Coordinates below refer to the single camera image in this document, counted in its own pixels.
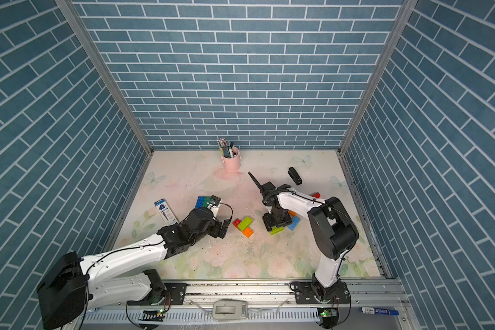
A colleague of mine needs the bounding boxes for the white blue small box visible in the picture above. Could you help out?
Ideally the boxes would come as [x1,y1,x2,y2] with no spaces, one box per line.
[154,199,177,226]

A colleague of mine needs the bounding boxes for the blue lego brick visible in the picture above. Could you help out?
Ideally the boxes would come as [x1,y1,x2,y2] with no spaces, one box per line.
[287,216,301,231]
[195,196,206,208]

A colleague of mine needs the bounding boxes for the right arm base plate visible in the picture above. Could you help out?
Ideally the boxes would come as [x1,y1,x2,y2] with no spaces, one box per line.
[289,280,351,305]

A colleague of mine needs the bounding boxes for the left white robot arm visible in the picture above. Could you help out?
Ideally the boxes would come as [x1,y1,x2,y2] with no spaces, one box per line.
[37,196,231,329]

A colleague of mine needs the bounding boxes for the black stapler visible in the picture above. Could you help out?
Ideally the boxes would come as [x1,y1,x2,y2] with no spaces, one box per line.
[287,167,303,186]

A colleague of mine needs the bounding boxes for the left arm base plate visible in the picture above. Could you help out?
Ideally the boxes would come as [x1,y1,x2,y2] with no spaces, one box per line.
[129,283,188,307]

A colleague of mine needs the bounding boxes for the dark green lego brick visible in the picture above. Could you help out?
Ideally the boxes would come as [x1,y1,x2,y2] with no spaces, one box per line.
[203,196,211,207]

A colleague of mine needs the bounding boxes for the blue white marker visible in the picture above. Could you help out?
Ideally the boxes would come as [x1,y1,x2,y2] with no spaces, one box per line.
[360,307,400,316]

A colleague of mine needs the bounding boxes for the lime lego brick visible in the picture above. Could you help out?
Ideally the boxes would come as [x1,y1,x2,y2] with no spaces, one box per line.
[237,217,253,231]
[270,227,284,235]

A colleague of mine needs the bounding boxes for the white handheld device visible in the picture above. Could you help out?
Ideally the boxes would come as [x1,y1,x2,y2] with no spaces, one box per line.
[212,300,248,320]

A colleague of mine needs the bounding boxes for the pens in cup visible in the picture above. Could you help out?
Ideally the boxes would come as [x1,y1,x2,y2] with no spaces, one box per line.
[217,137,236,159]

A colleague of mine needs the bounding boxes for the pink pen cup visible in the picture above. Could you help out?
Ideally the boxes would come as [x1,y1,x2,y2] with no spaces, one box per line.
[221,147,241,173]

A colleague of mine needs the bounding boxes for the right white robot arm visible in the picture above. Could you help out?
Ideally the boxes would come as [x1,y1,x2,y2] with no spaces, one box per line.
[256,182,359,301]

